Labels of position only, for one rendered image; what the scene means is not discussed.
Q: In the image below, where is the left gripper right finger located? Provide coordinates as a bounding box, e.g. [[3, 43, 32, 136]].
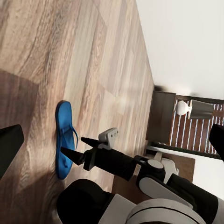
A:
[[209, 124, 224, 162]]

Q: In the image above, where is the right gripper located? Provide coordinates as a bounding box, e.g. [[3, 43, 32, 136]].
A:
[[60, 137, 124, 175]]

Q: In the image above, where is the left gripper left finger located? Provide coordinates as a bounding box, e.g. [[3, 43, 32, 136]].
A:
[[0, 124, 24, 180]]

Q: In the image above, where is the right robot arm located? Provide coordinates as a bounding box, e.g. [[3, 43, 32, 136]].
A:
[[60, 128, 224, 224]]

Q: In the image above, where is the sandal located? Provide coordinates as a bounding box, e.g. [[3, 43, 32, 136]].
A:
[[56, 101, 78, 180]]

